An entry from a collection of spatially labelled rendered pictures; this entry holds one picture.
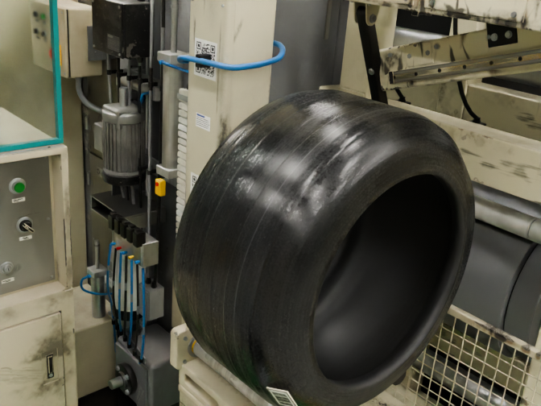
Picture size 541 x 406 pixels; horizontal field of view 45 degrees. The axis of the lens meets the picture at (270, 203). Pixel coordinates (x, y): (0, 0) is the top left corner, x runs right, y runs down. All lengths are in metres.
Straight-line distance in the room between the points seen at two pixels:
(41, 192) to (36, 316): 0.31
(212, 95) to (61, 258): 0.61
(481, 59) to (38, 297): 1.14
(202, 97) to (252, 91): 0.10
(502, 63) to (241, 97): 0.51
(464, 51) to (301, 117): 0.43
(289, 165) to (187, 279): 0.27
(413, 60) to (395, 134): 0.41
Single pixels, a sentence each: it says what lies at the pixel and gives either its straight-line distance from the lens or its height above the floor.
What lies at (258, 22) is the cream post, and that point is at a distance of 1.35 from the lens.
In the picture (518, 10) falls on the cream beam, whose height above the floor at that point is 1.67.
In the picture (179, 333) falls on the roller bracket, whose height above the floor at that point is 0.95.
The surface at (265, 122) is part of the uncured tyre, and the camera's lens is 1.14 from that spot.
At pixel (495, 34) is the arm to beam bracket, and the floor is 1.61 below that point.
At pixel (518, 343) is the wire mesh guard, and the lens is 1.51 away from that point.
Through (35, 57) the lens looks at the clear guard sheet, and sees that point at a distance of 1.54.
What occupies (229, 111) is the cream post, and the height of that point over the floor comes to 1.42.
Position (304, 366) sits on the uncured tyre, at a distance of 1.11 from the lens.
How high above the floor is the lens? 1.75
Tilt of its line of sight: 22 degrees down
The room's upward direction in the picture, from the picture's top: 5 degrees clockwise
